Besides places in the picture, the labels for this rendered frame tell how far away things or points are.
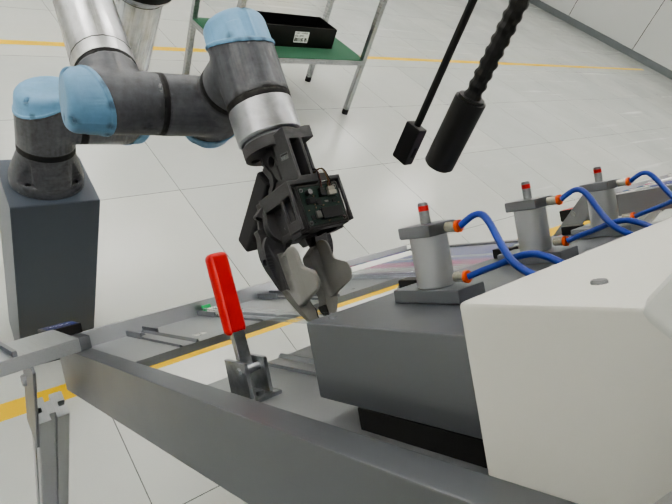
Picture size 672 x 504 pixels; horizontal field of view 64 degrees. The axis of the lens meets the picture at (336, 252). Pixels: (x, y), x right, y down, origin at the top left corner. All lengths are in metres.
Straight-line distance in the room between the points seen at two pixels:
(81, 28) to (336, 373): 0.56
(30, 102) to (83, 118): 0.58
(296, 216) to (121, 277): 1.43
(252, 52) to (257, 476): 0.44
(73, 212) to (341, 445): 1.14
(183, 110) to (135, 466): 1.05
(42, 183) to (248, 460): 1.04
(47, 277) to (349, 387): 1.21
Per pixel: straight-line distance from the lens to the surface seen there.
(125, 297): 1.87
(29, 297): 1.50
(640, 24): 9.68
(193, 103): 0.69
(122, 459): 1.55
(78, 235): 1.40
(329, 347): 0.31
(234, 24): 0.65
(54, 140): 1.27
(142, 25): 1.10
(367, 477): 0.26
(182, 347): 0.66
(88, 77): 0.67
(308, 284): 0.57
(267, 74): 0.62
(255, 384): 0.42
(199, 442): 0.42
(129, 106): 0.67
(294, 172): 0.57
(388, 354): 0.28
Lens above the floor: 1.36
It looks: 37 degrees down
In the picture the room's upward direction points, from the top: 22 degrees clockwise
